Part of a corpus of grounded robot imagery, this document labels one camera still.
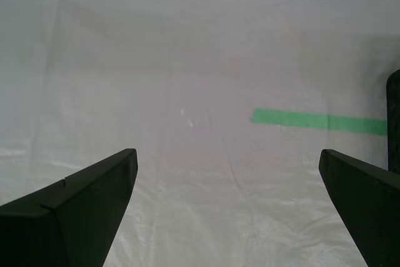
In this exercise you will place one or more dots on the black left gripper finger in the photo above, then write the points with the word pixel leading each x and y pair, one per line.
pixel 368 210
pixel 62 223

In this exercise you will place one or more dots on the black perforated plastic basket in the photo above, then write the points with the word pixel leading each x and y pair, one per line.
pixel 393 117

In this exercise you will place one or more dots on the long green tape strip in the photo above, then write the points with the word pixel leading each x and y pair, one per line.
pixel 318 121

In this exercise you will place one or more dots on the white table cover cloth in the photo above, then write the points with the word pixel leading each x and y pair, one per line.
pixel 187 92

